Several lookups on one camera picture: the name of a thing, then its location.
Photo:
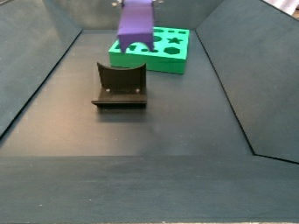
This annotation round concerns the green taped gripper finger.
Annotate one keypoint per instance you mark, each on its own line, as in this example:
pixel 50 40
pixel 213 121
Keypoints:
pixel 117 3

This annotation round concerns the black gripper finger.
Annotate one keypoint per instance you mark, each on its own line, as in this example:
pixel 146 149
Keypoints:
pixel 158 2

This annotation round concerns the purple arch block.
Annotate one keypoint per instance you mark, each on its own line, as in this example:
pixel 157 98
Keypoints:
pixel 137 24

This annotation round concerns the black arch fixture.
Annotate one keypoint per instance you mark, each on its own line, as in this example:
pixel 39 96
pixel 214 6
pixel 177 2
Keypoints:
pixel 122 85

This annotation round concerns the green shape sorter block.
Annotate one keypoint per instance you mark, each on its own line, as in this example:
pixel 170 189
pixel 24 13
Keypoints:
pixel 167 57

